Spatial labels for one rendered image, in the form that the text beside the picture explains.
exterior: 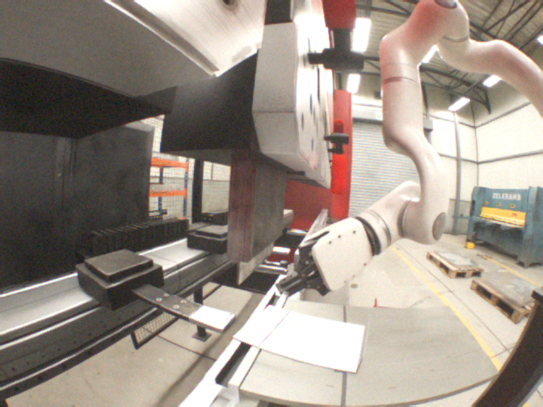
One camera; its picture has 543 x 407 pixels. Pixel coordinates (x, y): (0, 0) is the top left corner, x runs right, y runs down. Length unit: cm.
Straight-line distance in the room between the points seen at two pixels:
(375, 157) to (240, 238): 764
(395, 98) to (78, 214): 75
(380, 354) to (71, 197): 65
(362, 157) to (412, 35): 725
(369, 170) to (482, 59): 726
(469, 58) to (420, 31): 14
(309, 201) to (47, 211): 223
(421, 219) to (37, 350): 59
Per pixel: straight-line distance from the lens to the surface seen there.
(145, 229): 60
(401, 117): 43
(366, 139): 783
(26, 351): 36
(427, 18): 50
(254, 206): 16
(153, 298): 31
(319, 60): 17
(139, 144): 74
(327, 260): 35
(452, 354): 28
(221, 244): 55
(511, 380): 66
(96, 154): 65
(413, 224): 38
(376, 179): 769
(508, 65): 54
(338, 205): 235
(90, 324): 38
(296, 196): 238
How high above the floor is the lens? 116
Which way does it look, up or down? 4 degrees down
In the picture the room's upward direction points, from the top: 4 degrees clockwise
